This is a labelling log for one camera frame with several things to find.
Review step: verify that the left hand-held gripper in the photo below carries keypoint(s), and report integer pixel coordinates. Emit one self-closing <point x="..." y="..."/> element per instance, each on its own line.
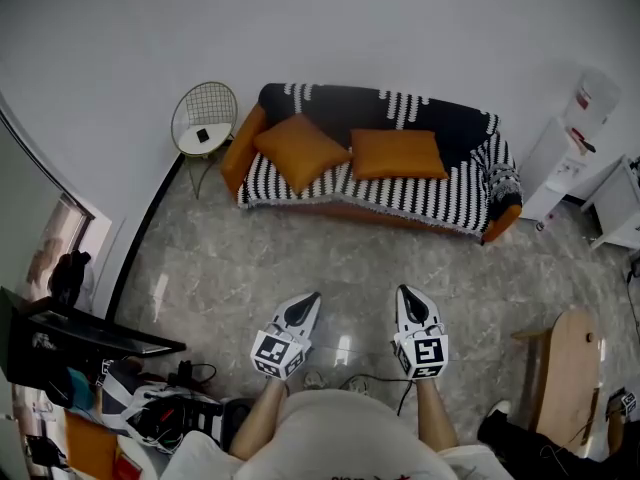
<point x="272" y="350"/>

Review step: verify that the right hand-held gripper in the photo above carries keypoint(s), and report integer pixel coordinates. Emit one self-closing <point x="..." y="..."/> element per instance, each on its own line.
<point x="427" y="353"/>

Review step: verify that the orange cushion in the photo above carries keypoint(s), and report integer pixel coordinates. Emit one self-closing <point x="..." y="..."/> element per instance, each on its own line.
<point x="395" y="155"/>
<point x="300" y="150"/>

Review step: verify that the orange sofa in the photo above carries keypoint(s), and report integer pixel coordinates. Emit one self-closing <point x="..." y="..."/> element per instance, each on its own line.
<point x="242" y="143"/>

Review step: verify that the person's right forearm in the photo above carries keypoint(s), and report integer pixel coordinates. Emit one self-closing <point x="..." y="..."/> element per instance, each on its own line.
<point x="435" y="418"/>

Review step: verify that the another person's forearm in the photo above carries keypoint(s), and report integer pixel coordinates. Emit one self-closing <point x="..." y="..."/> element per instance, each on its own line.
<point x="615" y="433"/>

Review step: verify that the person's left forearm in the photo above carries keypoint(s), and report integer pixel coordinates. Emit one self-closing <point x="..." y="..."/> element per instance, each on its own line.
<point x="260" y="418"/>

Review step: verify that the person's left shoe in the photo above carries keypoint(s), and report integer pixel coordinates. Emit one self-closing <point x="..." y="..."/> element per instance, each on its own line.
<point x="314" y="380"/>

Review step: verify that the person's shoe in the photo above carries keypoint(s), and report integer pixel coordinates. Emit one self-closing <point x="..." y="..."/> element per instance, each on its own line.
<point x="500" y="408"/>
<point x="314" y="380"/>
<point x="357" y="385"/>

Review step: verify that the person's right shoe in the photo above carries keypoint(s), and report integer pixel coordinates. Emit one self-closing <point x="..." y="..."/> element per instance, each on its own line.
<point x="357" y="385"/>

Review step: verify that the black power adapter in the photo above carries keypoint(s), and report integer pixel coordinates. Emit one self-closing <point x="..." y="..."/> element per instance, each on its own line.
<point x="186" y="370"/>

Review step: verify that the person's white shirt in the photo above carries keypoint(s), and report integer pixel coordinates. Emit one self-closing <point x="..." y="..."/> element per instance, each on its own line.
<point x="340" y="433"/>

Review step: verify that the wooden stool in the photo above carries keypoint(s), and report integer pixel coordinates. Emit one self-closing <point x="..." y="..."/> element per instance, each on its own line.
<point x="570" y="368"/>

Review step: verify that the white round seat cushion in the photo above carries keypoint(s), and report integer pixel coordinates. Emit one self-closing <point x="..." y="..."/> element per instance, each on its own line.
<point x="220" y="138"/>

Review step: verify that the spare hand-held gripper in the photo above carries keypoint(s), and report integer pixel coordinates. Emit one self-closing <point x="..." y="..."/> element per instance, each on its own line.
<point x="105" y="368"/>

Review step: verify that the white cabinet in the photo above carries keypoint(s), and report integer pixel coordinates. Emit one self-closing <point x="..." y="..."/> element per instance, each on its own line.
<point x="545" y="168"/>

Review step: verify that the black phone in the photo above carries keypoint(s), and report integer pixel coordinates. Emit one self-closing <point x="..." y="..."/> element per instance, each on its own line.
<point x="203" y="135"/>

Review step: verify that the black glass-top table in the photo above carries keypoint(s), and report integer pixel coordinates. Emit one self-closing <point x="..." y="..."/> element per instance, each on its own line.
<point x="75" y="333"/>

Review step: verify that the black hanging garment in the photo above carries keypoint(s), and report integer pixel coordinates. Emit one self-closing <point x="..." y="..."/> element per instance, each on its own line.
<point x="70" y="278"/>

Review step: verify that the orange cardboard box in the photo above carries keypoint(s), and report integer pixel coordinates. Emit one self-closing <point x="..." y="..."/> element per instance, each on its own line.
<point x="90" y="443"/>

